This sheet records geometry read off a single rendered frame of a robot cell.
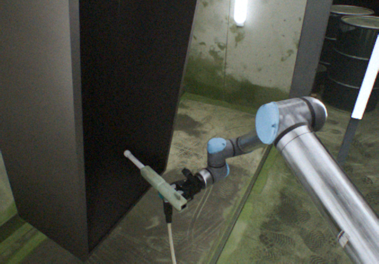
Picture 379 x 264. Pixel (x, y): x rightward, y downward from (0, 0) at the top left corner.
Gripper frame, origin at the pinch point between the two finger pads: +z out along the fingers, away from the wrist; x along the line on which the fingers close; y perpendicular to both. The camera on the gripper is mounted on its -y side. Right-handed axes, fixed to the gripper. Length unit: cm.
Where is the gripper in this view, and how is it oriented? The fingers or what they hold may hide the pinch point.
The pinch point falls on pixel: (164, 196)
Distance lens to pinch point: 130.8
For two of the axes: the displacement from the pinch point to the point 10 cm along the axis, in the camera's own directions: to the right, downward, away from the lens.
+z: -7.7, 3.0, -5.6
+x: -6.3, -4.0, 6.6
